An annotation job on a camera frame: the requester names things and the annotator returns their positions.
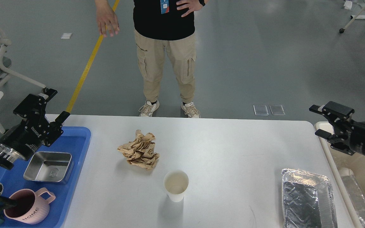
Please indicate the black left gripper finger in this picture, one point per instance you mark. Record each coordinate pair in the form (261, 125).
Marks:
(54, 131)
(33, 106)

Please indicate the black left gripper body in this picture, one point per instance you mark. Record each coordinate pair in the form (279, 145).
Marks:
(26, 138)

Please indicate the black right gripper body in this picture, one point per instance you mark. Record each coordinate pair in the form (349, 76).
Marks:
(360, 141)

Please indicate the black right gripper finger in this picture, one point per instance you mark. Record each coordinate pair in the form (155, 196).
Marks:
(333, 112)
(338, 142)

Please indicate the square stainless steel tray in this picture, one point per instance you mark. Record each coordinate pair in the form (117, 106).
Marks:
(50, 167)

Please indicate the pink ceramic mug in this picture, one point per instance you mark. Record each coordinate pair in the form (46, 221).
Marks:
(31, 207)

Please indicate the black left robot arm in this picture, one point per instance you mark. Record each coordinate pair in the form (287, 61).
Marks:
(7, 159)

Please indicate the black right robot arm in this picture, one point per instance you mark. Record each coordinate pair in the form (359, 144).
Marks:
(349, 135)

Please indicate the person's right hand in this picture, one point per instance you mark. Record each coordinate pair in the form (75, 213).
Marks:
(106, 19)

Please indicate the person's left hand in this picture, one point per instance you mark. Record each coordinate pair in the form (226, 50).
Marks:
(191, 6)

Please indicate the beige plastic bin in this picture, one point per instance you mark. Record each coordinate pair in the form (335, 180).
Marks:
(356, 163)

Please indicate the aluminium foil tray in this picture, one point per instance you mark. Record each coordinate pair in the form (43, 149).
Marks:
(307, 200)

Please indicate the clear plastic floor plate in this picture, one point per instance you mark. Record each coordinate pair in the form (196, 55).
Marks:
(260, 110)

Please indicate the foil tray inside bin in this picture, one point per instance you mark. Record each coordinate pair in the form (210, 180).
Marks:
(354, 192)

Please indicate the crumpled brown paper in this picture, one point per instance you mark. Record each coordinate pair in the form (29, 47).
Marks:
(140, 152)

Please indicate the white paper cup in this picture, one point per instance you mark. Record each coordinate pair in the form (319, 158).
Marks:
(176, 183)

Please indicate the person in black shirt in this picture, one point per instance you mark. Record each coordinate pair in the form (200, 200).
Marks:
(161, 32)

